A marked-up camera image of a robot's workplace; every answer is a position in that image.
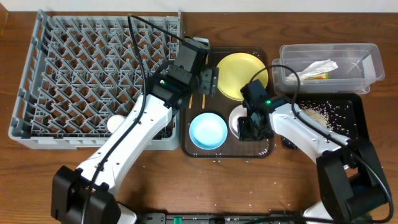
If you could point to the clear plastic waste bin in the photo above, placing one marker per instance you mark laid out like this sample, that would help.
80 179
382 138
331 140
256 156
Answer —
359 66

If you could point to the yellow round plate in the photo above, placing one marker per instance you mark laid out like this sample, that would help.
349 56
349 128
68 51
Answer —
235 71

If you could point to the dark brown serving tray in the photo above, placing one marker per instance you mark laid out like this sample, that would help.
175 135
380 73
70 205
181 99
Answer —
232 147

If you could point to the wooden chopstick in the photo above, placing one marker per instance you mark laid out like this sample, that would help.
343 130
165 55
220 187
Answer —
190 102
203 101

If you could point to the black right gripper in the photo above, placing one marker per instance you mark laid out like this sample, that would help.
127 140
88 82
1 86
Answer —
244 134

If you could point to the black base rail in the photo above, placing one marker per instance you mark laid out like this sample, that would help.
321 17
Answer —
201 218

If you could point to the white bowl with residue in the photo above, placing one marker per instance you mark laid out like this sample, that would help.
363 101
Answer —
236 113

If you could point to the grey plastic dish rack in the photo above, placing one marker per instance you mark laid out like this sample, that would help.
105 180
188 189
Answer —
80 70

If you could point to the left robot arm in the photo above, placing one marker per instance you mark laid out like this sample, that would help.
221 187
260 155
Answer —
87 194

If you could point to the green snack wrapper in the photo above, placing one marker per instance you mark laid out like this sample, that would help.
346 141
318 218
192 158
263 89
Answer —
322 76

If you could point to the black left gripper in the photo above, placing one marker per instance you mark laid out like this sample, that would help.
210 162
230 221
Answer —
209 81

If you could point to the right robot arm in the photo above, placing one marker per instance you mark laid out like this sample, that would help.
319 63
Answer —
350 177

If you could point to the light blue bowl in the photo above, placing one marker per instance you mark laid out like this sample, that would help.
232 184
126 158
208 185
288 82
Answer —
208 131

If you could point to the white cup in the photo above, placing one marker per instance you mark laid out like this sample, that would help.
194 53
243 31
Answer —
114 122

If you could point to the rice and nut scraps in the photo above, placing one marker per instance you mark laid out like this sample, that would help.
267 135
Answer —
337 116

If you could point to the black waste tray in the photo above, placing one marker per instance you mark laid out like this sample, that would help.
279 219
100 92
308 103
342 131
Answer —
362 131

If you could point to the white napkin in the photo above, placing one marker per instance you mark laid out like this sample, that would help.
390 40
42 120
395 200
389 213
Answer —
316 68

